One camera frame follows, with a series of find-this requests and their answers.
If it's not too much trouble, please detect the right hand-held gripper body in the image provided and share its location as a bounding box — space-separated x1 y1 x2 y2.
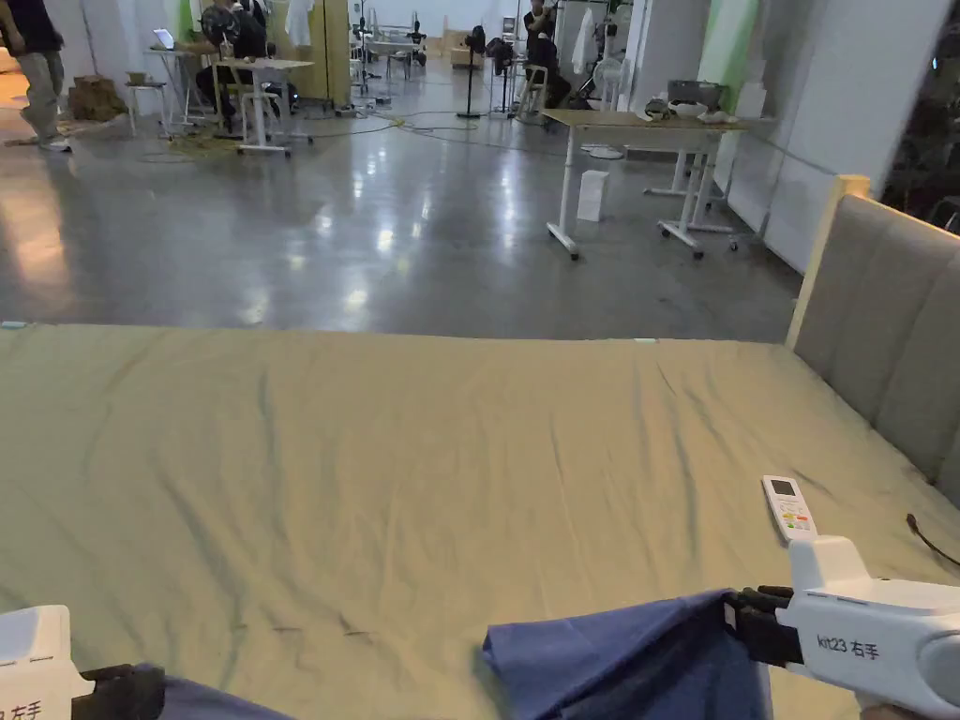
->
738 532 960 712

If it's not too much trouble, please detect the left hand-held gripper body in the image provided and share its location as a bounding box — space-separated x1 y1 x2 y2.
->
0 605 98 720

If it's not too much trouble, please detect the dark blue shirt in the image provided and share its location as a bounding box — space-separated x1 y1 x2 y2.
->
159 589 775 720

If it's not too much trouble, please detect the white remote control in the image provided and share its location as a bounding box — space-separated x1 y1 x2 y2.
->
761 473 818 544

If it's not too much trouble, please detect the grey padded headboard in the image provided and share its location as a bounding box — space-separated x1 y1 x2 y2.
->
783 174 960 490

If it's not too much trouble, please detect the bed with beige sheet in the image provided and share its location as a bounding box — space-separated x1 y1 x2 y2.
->
0 321 960 720

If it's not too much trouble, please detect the white carton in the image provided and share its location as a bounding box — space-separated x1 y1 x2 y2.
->
575 169 609 224

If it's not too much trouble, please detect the wooden top white-legged table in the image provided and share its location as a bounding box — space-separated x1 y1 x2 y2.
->
539 78 753 262
213 57 317 158

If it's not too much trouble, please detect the white standing fan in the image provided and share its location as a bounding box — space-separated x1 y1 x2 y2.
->
581 55 633 159

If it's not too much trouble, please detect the wooden chair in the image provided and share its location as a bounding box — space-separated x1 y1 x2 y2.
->
514 63 555 120

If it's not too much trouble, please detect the brown pile of bags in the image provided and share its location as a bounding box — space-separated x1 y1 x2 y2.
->
68 74 130 123

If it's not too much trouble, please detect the white stool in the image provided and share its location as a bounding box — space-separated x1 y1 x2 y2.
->
123 70 168 139

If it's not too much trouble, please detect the white table with laptop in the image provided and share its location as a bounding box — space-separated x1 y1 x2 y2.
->
144 28 220 130

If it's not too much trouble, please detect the black standing fan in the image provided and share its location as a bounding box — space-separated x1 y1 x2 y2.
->
455 25 490 120

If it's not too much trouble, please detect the black cable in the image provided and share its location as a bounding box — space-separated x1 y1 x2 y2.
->
905 513 960 568

